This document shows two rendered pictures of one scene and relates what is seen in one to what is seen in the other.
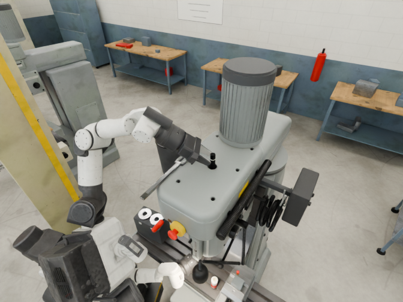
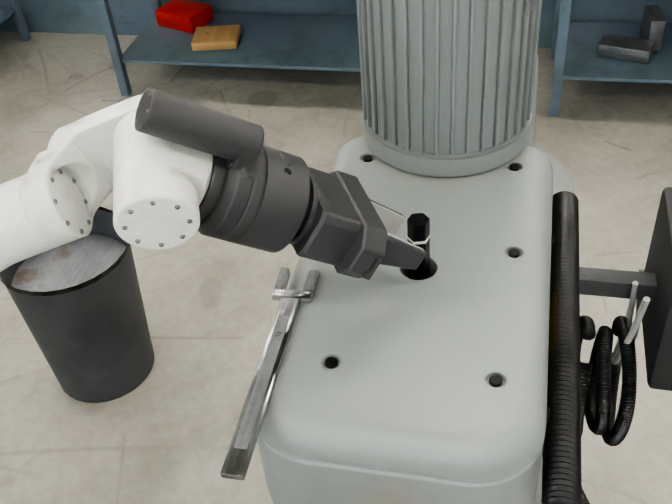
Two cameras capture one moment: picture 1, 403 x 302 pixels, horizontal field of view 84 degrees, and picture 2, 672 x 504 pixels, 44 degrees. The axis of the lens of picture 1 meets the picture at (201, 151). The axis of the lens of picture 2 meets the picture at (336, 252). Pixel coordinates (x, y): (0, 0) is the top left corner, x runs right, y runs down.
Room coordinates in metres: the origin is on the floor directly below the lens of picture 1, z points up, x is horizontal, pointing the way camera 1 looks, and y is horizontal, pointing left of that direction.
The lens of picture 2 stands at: (0.08, 0.23, 2.45)
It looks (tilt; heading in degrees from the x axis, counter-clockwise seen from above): 40 degrees down; 342
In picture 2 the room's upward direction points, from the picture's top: 5 degrees counter-clockwise
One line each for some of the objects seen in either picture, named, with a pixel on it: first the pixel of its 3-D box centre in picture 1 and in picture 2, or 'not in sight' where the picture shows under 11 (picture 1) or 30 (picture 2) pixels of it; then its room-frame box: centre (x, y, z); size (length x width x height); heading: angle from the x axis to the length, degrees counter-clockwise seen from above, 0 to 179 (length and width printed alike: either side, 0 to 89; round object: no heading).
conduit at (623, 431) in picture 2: (265, 210); (573, 377); (0.75, -0.35, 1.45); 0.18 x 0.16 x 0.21; 146
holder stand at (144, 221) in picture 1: (152, 224); not in sight; (0.93, 0.36, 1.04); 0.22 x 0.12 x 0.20; 63
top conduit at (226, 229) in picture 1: (247, 193); (559, 327); (0.59, -0.18, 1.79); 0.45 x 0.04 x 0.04; 146
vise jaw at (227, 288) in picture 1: (232, 293); not in sight; (0.48, -0.18, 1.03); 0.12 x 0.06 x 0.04; 56
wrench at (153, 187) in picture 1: (165, 176); (270, 361); (0.58, 0.13, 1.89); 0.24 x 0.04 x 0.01; 148
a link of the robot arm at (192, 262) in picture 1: (195, 258); not in sight; (0.58, 0.03, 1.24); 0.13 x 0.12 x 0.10; 38
